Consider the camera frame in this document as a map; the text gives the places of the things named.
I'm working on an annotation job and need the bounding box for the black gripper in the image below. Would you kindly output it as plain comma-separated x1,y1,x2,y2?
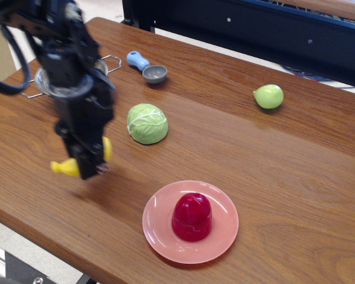
50,73,115,180

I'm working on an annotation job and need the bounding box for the yellow toy banana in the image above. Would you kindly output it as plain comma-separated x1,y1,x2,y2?
50,137,112,177

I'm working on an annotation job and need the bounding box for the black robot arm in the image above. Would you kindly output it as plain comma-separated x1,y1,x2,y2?
0,1,115,179

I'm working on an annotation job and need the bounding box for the green toy cabbage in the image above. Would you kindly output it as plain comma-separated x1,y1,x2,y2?
127,104,169,145

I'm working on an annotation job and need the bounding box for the pink plate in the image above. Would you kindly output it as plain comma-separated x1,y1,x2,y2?
142,180,239,264

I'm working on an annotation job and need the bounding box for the green toy pear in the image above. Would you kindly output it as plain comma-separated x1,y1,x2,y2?
253,84,284,109

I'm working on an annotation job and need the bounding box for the steel colander with handles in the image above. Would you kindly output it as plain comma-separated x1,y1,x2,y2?
20,54,122,99

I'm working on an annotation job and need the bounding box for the blue handled grey scoop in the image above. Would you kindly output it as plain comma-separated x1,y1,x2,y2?
127,51,168,85

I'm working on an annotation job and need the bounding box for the black cable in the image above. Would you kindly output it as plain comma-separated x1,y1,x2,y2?
0,23,33,95

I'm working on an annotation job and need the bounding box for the black table leg bracket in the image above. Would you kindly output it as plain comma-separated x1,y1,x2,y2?
0,248,96,283

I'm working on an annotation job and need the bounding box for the black metal frame rail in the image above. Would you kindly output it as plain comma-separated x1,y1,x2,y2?
122,1,355,86

